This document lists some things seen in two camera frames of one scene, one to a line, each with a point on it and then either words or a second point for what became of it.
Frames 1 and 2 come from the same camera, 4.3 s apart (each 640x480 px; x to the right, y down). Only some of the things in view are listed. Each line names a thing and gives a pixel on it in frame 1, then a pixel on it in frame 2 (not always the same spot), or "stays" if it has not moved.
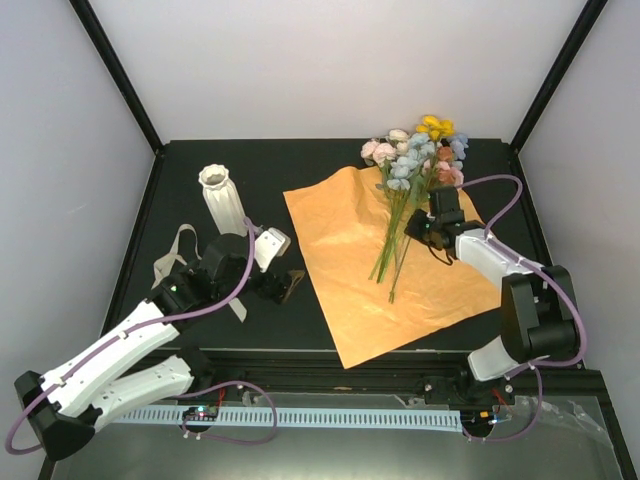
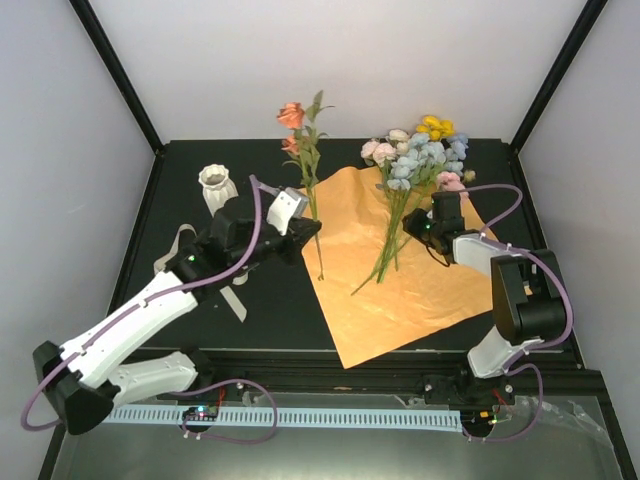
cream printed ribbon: (166, 266) stays
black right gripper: (413, 228) stays
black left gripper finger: (296, 276) -> (299, 231)
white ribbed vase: (223, 200) stays
